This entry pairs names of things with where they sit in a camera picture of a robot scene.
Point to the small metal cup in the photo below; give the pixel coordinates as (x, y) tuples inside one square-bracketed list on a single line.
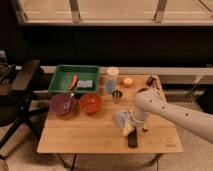
[(116, 96)]

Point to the metal spoon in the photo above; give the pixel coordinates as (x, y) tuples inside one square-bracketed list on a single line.
[(69, 100)]

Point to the purple bowl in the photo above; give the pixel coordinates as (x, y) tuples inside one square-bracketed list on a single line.
[(58, 103)]

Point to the orange carrot toy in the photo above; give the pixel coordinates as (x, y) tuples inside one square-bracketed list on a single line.
[(73, 82)]

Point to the grey blue cloth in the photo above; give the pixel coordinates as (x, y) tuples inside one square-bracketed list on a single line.
[(123, 118)]

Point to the black office chair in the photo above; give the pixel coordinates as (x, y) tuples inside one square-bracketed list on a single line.
[(14, 107)]

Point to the yellow wooden tongs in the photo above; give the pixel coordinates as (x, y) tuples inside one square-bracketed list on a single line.
[(129, 128)]

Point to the red bowl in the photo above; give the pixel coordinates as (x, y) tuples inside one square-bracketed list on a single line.
[(90, 103)]

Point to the small dark object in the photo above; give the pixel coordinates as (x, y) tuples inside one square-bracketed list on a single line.
[(151, 82)]

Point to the grey sponge in tray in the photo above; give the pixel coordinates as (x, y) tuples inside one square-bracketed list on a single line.
[(84, 84)]

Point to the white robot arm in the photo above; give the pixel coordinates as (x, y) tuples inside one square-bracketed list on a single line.
[(150, 101)]

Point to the green plastic tray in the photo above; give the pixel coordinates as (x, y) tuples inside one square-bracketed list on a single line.
[(63, 77)]

